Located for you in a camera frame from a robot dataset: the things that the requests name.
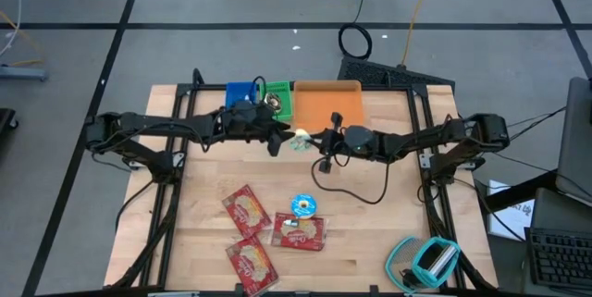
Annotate red snack packet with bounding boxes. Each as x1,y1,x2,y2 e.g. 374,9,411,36
221,183,273,240
225,235,280,297
268,212,330,253

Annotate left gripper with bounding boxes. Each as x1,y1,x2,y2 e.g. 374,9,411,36
216,101,297,157

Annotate yellow cable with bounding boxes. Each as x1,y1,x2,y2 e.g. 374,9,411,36
400,0,438,68

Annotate grey laptop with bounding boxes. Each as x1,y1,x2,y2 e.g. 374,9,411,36
553,77,592,208

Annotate green plastic basket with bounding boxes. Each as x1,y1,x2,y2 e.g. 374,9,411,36
257,80,294,123

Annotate black desk bar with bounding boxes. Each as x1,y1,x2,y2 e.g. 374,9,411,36
480,169,563,213

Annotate coiled black floor cable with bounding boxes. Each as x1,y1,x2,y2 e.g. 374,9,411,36
337,0,374,61

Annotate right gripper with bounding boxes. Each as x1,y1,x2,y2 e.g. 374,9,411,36
306,112,378,174

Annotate black keyboard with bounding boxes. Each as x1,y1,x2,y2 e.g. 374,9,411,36
524,226,592,291

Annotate blue plastic basket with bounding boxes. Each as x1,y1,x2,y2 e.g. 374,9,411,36
225,80,259,112

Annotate orange plastic tray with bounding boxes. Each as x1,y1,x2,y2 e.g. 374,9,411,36
293,79,364,134

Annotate black perforated panel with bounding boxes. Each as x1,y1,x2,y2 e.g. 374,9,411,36
336,55,457,90

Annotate small dark blue tool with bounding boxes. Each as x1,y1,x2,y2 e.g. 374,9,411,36
400,269,419,289

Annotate blue iced toy donut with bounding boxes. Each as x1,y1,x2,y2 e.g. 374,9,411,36
290,193,318,220

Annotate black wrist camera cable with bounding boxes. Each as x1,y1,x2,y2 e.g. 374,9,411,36
252,75,270,104
311,155,392,205

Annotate white paper sheet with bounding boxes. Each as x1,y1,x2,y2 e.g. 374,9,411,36
487,179,537,241

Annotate black metal table frame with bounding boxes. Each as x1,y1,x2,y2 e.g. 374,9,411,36
104,68,500,297

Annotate grey table foot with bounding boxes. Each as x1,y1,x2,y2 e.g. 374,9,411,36
0,65,50,83

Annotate black chair base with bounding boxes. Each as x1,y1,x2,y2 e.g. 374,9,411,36
0,107,19,146

